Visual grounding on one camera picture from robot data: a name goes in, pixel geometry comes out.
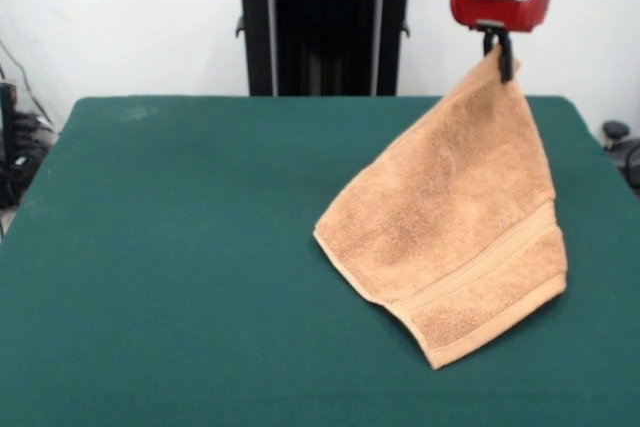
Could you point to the dark green table cloth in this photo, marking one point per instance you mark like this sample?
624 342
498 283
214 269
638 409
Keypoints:
150 247

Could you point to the tan terry towel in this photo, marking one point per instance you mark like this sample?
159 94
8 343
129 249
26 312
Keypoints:
450 222

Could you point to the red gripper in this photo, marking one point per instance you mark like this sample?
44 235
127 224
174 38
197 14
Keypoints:
500 9

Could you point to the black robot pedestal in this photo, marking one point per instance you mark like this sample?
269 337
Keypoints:
325 22

